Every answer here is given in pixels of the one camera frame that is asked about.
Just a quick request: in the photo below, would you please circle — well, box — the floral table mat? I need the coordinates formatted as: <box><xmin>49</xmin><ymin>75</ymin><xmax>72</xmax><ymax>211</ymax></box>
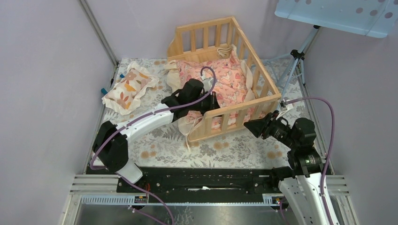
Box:
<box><xmin>91</xmin><ymin>58</ymin><xmax>324</xmax><ymax>170</ymax></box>

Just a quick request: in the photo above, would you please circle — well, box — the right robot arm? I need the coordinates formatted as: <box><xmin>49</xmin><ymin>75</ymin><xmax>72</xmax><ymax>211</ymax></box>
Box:
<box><xmin>244</xmin><ymin>111</ymin><xmax>339</xmax><ymax>225</ymax></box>

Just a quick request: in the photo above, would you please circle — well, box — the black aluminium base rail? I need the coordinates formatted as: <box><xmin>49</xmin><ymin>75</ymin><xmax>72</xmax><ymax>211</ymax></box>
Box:
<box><xmin>68</xmin><ymin>165</ymin><xmax>349</xmax><ymax>206</ymax></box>

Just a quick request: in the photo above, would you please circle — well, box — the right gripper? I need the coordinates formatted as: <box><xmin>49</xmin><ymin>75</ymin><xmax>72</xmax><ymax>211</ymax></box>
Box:
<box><xmin>243</xmin><ymin>110</ymin><xmax>298</xmax><ymax>149</ymax></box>

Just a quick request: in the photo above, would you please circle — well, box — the blue toy item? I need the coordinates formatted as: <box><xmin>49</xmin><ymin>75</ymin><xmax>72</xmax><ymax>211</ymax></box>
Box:
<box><xmin>100</xmin><ymin>74</ymin><xmax>126</xmax><ymax>96</ymax></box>

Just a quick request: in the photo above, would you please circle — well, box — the wooden pet bed frame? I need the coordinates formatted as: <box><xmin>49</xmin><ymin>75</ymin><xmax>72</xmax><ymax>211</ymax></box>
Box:
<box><xmin>167</xmin><ymin>16</ymin><xmax>281</xmax><ymax>142</ymax></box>

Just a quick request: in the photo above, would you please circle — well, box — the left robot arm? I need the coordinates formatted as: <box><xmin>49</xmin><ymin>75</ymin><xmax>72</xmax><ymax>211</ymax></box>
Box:
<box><xmin>90</xmin><ymin>78</ymin><xmax>219</xmax><ymax>193</ymax></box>

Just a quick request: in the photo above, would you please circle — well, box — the grey diagonal pole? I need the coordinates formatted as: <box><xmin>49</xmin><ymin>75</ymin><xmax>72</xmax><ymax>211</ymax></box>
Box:
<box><xmin>77</xmin><ymin>0</ymin><xmax>119</xmax><ymax>67</ymax></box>

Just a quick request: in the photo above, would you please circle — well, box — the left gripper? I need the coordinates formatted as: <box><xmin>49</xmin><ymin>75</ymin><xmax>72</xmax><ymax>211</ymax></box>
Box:
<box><xmin>189</xmin><ymin>92</ymin><xmax>225</xmax><ymax>118</ymax></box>

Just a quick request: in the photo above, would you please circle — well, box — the floral small pillow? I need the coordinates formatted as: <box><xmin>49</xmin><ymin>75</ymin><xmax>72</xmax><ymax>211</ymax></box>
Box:
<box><xmin>102</xmin><ymin>61</ymin><xmax>159</xmax><ymax>115</ymax></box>

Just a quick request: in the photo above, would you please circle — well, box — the light blue perforated panel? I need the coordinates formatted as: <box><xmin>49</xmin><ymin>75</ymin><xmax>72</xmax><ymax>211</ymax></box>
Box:
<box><xmin>275</xmin><ymin>0</ymin><xmax>398</xmax><ymax>38</ymax></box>

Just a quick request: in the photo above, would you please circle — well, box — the black tripod stand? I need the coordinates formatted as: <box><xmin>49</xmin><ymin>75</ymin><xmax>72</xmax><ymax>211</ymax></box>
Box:
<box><xmin>264</xmin><ymin>25</ymin><xmax>321</xmax><ymax>97</ymax></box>

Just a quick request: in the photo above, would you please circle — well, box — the pink patterned bed cushion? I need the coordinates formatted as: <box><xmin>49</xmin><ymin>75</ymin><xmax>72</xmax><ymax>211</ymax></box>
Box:
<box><xmin>163</xmin><ymin>43</ymin><xmax>262</xmax><ymax>134</ymax></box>

